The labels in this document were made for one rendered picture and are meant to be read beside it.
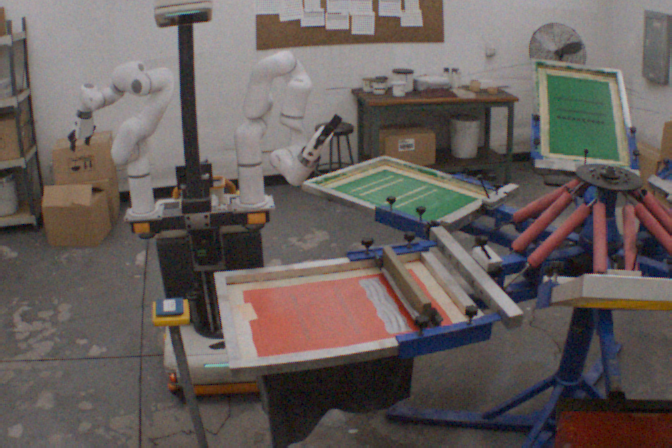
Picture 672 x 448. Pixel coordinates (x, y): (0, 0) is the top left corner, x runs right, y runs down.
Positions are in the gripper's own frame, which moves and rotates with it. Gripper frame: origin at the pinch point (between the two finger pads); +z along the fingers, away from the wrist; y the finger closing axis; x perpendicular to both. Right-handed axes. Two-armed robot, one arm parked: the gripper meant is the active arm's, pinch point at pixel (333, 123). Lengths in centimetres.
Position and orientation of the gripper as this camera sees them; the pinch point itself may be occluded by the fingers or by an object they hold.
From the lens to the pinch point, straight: 208.1
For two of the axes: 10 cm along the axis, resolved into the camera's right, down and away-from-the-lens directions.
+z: 5.1, -6.5, -5.6
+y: 3.0, -4.7, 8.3
